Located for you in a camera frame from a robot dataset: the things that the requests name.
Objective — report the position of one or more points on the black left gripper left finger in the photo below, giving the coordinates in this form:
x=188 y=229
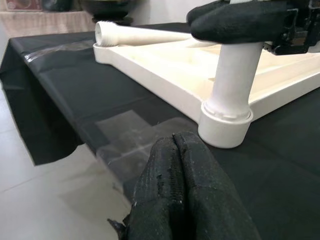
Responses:
x=160 y=202

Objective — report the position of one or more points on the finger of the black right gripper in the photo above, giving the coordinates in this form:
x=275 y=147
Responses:
x=237 y=22
x=202 y=11

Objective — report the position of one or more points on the dark bag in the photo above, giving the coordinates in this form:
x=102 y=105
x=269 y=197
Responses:
x=57 y=4

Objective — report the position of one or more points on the clear tape patch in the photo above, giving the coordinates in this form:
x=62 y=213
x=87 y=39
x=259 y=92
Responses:
x=50 y=51
x=125 y=135

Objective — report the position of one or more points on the black round stool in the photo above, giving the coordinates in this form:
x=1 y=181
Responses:
x=112 y=20

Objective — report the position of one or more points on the black wok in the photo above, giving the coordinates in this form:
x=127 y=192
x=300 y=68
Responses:
x=107 y=7

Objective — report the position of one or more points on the black tablecloth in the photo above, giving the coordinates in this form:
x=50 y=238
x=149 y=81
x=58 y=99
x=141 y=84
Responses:
x=75 y=82

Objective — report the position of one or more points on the red printed box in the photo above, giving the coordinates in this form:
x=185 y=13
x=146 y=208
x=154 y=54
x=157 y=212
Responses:
x=22 y=3

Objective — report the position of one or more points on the white plastic table top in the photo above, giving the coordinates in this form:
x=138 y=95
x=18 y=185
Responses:
x=162 y=67

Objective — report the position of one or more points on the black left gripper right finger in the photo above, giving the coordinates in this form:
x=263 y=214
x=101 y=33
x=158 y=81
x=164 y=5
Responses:
x=210 y=205

